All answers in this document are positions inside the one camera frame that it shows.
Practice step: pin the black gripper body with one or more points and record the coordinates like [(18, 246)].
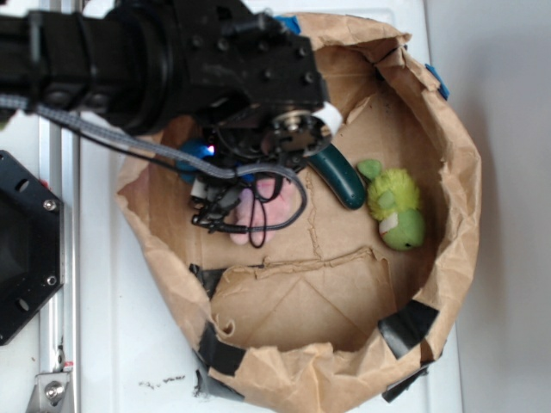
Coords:
[(253, 82)]

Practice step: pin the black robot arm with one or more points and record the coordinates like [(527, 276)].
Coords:
[(123, 67)]

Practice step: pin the dark green toy cucumber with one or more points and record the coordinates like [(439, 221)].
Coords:
[(340, 177)]

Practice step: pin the pink plush bunny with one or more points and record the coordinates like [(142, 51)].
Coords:
[(253, 213)]

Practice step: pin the green plush turtle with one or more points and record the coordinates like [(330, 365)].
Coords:
[(394, 201)]

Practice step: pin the brown paper bag bin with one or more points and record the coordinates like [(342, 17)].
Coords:
[(325, 316)]

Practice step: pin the white plastic tray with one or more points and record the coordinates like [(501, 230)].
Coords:
[(133, 357)]

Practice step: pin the aluminium extrusion rail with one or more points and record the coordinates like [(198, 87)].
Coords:
[(59, 156)]

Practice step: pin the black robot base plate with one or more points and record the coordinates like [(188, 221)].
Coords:
[(31, 224)]

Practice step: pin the metal corner bracket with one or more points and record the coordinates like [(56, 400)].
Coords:
[(52, 393)]

